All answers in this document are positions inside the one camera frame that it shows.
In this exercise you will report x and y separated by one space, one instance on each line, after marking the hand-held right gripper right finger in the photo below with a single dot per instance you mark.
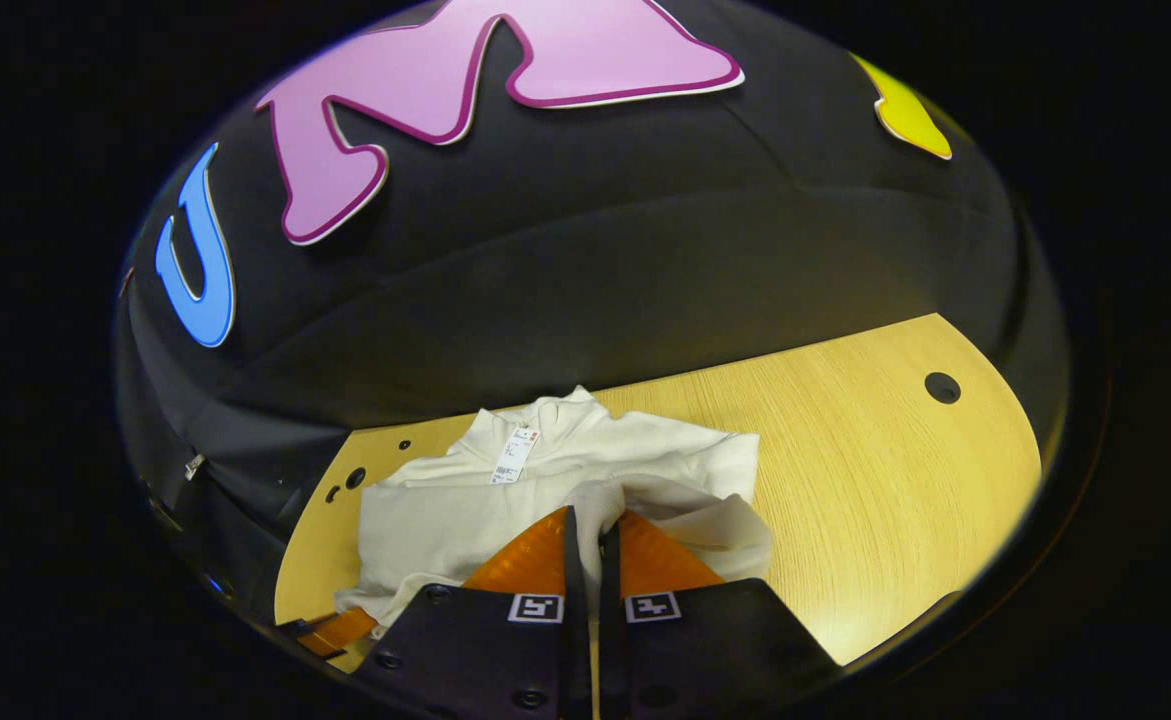
715 650

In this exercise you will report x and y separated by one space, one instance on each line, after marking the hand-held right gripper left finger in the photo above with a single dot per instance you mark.
485 650

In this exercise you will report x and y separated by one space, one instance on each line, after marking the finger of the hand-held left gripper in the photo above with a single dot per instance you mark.
335 630

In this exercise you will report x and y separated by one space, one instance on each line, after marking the cream sweater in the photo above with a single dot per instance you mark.
445 520

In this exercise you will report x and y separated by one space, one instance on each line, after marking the silver cloth clip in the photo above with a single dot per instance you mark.
194 466

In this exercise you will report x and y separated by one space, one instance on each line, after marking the black backdrop cloth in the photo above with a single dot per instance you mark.
595 280

